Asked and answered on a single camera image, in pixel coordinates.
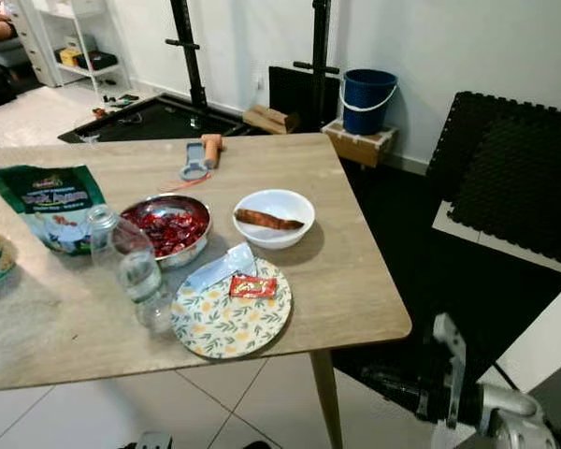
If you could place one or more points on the brown sausage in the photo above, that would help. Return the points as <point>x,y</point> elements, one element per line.
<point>266,221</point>

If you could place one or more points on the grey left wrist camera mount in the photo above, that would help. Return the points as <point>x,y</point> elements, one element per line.
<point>154,440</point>

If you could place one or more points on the white blue sachet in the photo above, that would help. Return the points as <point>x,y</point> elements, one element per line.
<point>215,271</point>

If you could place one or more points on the white drawer cabinet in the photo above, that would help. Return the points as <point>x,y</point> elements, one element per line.
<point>37,51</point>

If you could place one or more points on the black foam mat stack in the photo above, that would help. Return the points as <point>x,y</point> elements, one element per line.
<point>514,178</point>

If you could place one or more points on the green stock powder bag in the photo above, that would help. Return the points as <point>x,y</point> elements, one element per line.
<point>47,201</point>

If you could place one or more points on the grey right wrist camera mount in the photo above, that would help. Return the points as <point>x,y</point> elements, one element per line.
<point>451,360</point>

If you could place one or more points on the blue bucket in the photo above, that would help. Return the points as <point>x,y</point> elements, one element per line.
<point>366,110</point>

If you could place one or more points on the white shelf unit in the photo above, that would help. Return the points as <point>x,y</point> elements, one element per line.
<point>70,11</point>

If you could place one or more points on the floral round plate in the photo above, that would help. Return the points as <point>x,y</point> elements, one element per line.
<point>229,327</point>

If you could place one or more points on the black wall panel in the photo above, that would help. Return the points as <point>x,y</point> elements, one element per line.
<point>288,92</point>

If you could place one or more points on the wooden box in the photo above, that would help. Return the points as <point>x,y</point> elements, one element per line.
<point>360,148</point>

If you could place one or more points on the wood block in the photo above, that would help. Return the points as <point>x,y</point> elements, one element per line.
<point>269,120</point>

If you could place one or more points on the light wooden table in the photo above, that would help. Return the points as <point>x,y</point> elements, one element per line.
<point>355,281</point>

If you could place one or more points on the black bag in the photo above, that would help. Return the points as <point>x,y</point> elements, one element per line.
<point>99,62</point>

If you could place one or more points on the red sachet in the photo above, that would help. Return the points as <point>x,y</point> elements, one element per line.
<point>252,287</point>

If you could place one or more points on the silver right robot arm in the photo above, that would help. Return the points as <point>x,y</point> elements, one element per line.
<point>519,416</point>

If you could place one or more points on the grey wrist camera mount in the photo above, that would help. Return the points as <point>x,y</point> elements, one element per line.
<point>451,360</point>
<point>154,440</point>

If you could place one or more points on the seated person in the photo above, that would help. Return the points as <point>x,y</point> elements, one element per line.
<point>0,28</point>

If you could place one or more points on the black rack post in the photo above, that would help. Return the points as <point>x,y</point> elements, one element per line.
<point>191,56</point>
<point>321,37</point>

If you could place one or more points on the white bowl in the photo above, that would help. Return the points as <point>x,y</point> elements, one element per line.
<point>276,241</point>

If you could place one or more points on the black rack platform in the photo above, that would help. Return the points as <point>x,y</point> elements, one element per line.
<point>150,123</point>

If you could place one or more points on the clear plastic water bottle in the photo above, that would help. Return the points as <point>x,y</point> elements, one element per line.
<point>136,271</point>

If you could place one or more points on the white wall socket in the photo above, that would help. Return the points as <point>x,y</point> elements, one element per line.
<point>258,83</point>

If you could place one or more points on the yellow box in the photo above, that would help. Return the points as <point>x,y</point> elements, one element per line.
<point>70,58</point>

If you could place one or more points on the steel bowl of red candies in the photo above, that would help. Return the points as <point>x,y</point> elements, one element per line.
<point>178,224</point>

